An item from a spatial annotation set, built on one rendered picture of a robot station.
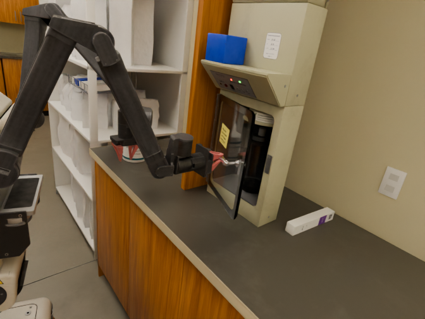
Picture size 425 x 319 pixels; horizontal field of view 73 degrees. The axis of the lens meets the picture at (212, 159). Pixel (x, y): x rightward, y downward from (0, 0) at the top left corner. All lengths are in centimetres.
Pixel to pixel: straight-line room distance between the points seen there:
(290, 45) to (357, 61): 43
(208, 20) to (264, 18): 22
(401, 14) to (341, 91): 32
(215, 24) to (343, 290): 100
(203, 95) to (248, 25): 32
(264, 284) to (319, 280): 18
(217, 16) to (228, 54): 22
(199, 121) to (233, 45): 35
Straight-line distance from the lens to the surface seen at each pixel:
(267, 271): 98
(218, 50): 104
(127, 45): 200
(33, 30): 129
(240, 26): 113
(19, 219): 104
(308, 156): 146
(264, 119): 107
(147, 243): 135
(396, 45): 130
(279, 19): 102
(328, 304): 96
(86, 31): 73
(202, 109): 122
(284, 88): 95
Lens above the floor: 157
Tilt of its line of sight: 22 degrees down
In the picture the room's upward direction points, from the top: 8 degrees clockwise
